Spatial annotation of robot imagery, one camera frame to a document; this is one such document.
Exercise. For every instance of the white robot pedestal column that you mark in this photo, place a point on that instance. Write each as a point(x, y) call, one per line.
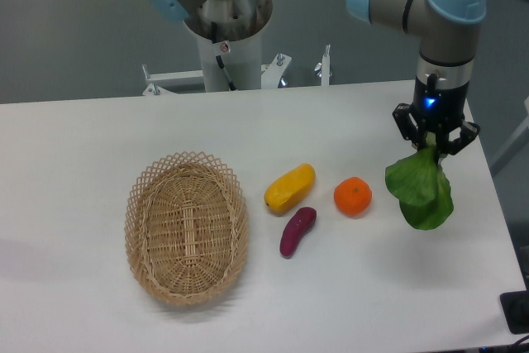
point(226, 61)

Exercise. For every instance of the white metal mounting frame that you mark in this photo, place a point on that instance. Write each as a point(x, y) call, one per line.
point(271, 76)

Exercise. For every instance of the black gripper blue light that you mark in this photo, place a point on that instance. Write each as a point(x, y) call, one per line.
point(431, 109)

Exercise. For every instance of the green leafy bok choy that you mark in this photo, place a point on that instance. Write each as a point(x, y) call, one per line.
point(422, 189)

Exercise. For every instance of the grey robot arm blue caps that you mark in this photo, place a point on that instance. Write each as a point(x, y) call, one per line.
point(228, 33)

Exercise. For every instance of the white table leg strut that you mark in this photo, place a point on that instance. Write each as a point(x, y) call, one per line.
point(511, 146)

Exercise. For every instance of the yellow mango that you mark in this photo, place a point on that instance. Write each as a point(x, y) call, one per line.
point(290, 189)

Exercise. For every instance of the purple sweet potato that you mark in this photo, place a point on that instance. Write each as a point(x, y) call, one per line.
point(296, 228)

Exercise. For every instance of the oval wicker basket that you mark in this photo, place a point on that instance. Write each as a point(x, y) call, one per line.
point(186, 229)

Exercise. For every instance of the orange mandarin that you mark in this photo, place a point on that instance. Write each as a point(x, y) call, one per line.
point(352, 196)

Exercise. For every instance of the black device at table corner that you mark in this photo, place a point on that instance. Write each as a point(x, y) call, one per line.
point(515, 310)

